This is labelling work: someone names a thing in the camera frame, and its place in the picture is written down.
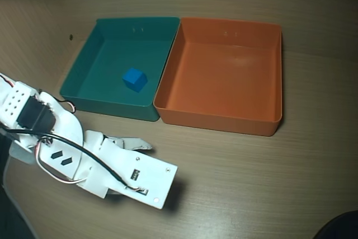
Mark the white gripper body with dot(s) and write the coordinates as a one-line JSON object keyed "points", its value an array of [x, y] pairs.
{"points": [[112, 143]]}

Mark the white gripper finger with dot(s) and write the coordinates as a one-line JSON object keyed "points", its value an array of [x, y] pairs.
{"points": [[131, 144]]}

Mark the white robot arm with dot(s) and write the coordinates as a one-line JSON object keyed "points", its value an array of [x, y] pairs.
{"points": [[70, 127]]}

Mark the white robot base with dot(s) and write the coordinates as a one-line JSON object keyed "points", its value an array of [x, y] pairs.
{"points": [[22, 156]]}

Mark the blue cube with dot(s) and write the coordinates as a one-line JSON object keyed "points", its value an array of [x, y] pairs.
{"points": [[134, 79]]}

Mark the teal plastic box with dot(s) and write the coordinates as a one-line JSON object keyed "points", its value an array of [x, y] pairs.
{"points": [[112, 54]]}

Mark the orange plastic box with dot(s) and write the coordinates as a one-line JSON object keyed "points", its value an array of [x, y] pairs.
{"points": [[223, 82]]}

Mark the dark round object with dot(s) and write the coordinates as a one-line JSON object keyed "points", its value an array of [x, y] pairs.
{"points": [[344, 227]]}

